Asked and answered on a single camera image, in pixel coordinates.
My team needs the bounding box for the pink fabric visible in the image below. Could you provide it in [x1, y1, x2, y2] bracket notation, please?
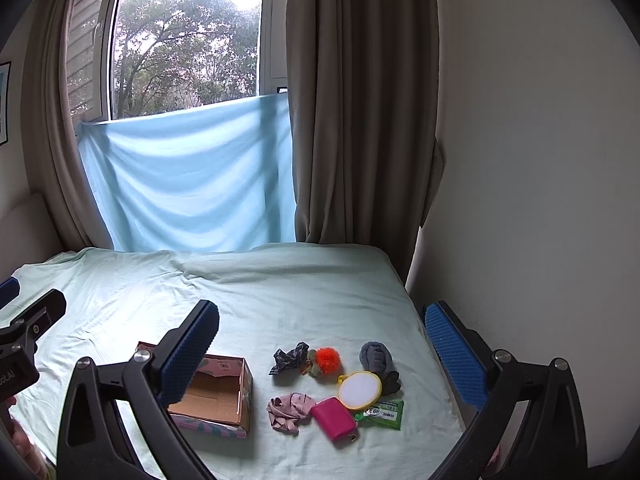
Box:
[267, 392, 316, 436]

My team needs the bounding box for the brown left curtain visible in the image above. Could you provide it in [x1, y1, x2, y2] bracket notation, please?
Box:
[21, 0, 113, 250]

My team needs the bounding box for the pale green bed sheet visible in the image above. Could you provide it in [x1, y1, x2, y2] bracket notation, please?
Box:
[1, 244, 461, 479]

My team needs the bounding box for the cardboard box with patterned lining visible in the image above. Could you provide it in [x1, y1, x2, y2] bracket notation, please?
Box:
[168, 354, 253, 439]

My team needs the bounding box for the light blue hanging cloth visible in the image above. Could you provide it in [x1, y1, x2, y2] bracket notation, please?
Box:
[76, 93, 295, 254]

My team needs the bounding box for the grey and black sock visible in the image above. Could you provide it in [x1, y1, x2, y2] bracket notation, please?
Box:
[359, 341, 401, 396]

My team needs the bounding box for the black printed ribbon scrunchie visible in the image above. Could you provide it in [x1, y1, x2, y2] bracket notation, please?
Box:
[269, 341, 309, 376]

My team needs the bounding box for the round white yellow-rimmed pad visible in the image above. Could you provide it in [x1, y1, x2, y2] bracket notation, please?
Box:
[337, 370, 382, 412]

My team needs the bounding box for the brown right curtain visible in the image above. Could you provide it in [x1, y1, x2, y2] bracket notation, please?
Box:
[285, 0, 444, 278]

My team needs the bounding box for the orange pompom with green leaf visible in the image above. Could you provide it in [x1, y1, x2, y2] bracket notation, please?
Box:
[300, 347, 342, 378]

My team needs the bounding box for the window with white frame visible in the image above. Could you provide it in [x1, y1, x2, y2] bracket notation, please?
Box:
[66, 0, 288, 122]

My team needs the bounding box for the framed wall picture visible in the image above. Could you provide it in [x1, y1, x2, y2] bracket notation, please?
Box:
[0, 62, 11, 145]

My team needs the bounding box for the green tissue packet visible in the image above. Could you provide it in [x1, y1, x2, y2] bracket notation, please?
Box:
[355, 400, 405, 430]

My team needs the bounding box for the person's left hand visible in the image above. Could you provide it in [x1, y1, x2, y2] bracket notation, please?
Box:
[10, 417, 49, 480]

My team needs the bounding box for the brown curtain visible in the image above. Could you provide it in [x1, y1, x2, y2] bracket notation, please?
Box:
[21, 0, 113, 250]
[285, 0, 444, 278]

